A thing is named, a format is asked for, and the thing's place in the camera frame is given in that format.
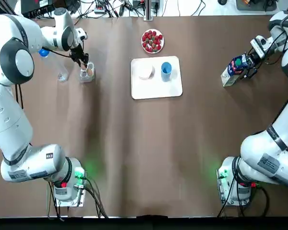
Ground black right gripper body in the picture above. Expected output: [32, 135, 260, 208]
[247, 50, 264, 70]

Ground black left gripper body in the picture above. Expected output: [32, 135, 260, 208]
[70, 46, 85, 62]

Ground blue white milk carton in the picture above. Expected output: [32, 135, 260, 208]
[220, 54, 249, 88]

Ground clear plastic egg carton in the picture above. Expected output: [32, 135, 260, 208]
[78, 61, 96, 84]

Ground pink bowl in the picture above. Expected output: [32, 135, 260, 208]
[137, 65, 156, 81]

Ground white rectangular tray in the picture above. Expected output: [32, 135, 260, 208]
[130, 56, 184, 101]

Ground blue plastic cup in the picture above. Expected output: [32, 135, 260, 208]
[160, 61, 172, 82]

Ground clear bottle blue cap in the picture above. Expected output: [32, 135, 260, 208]
[37, 48, 70, 82]

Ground black desk mat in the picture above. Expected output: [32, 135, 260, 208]
[236, 0, 278, 12]

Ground black box red logo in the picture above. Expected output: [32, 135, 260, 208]
[21, 0, 56, 14]

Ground white round plate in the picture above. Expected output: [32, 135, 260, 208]
[141, 28, 166, 55]

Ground red strawberries heap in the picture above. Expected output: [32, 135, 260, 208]
[142, 30, 164, 52]

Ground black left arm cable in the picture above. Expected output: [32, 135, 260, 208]
[13, 82, 24, 110]

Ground aluminium camera post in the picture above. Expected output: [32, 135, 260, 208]
[144, 0, 153, 21]

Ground black right base cables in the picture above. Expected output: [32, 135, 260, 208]
[217, 176, 271, 218]

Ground black base cables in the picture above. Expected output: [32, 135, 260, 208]
[47, 176, 110, 220]
[217, 176, 271, 218]

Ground black left base cables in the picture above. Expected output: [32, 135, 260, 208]
[47, 176, 110, 220]

